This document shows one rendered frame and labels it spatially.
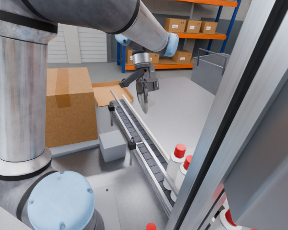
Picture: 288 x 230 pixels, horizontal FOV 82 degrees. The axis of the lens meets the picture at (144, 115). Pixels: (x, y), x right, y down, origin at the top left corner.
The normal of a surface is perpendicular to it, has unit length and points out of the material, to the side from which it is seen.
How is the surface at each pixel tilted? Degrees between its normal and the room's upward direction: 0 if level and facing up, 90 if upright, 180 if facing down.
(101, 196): 2
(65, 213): 9
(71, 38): 90
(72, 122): 90
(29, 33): 129
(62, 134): 90
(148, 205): 0
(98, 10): 117
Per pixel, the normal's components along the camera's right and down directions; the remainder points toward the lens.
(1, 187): -0.07, 0.33
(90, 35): 0.32, 0.56
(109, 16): 0.49, 0.84
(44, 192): 0.23, -0.75
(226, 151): -0.90, 0.18
